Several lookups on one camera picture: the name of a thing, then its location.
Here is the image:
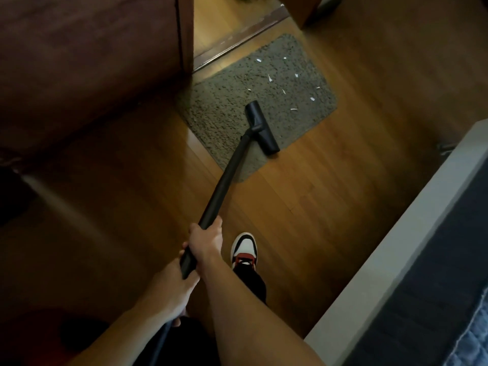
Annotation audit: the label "red vacuum cleaner body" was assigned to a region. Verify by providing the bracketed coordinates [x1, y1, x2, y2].
[0, 308, 115, 366]

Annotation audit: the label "grey shaggy doormat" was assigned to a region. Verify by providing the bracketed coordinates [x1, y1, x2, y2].
[176, 33, 339, 184]

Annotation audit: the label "dark blue mattress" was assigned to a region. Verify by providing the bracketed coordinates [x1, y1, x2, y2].
[343, 156, 488, 366]

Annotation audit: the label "white red black sneaker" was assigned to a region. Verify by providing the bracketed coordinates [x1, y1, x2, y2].
[230, 232, 258, 270]

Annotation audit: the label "person's right forearm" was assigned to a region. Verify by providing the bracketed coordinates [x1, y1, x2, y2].
[199, 254, 325, 366]

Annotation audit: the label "person's left hand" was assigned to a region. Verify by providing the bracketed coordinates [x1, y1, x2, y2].
[146, 252, 201, 328]

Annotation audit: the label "black vacuum hose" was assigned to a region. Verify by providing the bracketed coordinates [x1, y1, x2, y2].
[147, 319, 173, 366]

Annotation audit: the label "person's left forearm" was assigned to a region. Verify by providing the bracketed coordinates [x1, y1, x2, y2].
[66, 296, 180, 366]

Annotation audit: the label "white bed frame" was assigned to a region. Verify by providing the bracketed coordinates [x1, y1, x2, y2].
[304, 119, 488, 366]

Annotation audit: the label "black vacuum cleaner wand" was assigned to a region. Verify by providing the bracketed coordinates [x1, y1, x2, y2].
[179, 100, 281, 280]

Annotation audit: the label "brown wooden furniture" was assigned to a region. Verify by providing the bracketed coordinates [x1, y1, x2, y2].
[274, 0, 344, 30]

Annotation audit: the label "black trousers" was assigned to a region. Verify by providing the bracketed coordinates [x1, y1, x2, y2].
[133, 258, 267, 366]

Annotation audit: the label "person's right hand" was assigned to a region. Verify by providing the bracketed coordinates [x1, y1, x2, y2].
[183, 216, 224, 273]

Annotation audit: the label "wooden door threshold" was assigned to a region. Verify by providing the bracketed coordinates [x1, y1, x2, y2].
[192, 4, 291, 73]

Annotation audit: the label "light blue quilt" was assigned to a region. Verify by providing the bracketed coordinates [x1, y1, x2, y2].
[443, 287, 488, 366]

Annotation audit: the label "scattered white paper scraps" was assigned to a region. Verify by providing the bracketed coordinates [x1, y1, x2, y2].
[247, 55, 322, 112]

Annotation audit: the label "dark brown wooden door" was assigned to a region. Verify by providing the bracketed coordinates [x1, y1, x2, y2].
[0, 0, 195, 166]

